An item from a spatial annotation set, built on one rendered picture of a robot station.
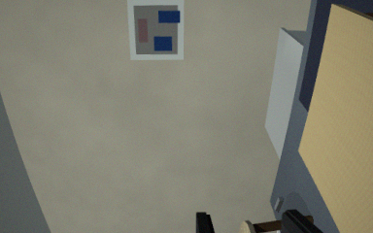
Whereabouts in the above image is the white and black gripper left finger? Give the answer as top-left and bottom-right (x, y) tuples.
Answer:
(196, 213), (215, 233)

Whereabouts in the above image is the dark navy floor mat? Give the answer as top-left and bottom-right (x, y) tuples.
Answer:
(298, 0), (373, 112)

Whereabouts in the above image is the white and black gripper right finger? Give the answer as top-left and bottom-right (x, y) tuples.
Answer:
(281, 210), (323, 233)

